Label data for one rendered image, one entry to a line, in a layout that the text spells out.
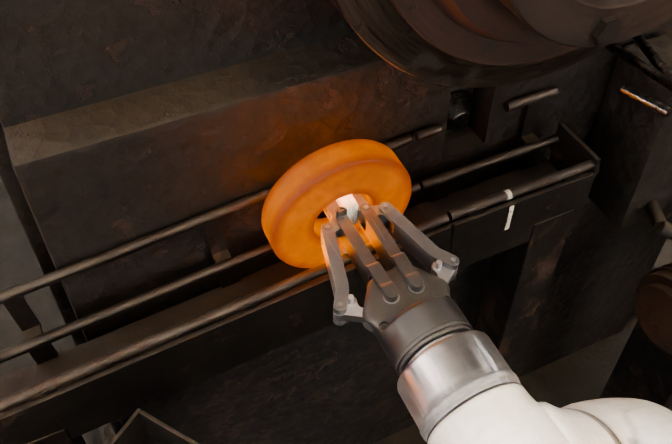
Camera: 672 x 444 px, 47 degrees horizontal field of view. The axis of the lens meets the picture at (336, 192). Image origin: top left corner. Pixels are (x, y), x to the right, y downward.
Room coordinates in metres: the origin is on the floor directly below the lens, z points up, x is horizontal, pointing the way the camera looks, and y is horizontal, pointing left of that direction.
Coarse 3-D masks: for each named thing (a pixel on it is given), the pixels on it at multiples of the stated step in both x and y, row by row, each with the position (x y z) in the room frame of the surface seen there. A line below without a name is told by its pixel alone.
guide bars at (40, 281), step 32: (544, 96) 0.71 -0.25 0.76; (480, 160) 0.66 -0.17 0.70; (256, 192) 0.56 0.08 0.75; (416, 192) 0.61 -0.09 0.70; (192, 224) 0.52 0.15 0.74; (96, 256) 0.49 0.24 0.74; (224, 256) 0.53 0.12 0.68; (256, 256) 0.53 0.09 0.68; (32, 288) 0.45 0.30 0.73; (160, 288) 0.49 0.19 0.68; (32, 320) 0.45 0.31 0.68; (96, 320) 0.45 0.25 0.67; (0, 352) 0.42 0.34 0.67; (32, 352) 0.43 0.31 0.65
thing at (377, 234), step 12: (372, 216) 0.49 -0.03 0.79; (372, 228) 0.48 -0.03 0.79; (384, 228) 0.48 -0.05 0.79; (372, 240) 0.47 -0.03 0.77; (384, 240) 0.46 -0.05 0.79; (384, 252) 0.45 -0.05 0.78; (396, 252) 0.45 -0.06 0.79; (384, 264) 0.45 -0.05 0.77; (396, 264) 0.43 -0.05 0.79; (408, 264) 0.43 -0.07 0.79; (408, 276) 0.42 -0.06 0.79; (420, 276) 0.42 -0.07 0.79; (420, 288) 0.41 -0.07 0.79
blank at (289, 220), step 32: (320, 160) 0.52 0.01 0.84; (352, 160) 0.51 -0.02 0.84; (384, 160) 0.53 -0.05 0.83; (288, 192) 0.50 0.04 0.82; (320, 192) 0.50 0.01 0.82; (352, 192) 0.51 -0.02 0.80; (384, 192) 0.53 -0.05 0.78; (288, 224) 0.49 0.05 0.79; (320, 224) 0.53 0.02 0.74; (288, 256) 0.49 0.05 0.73; (320, 256) 0.50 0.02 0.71
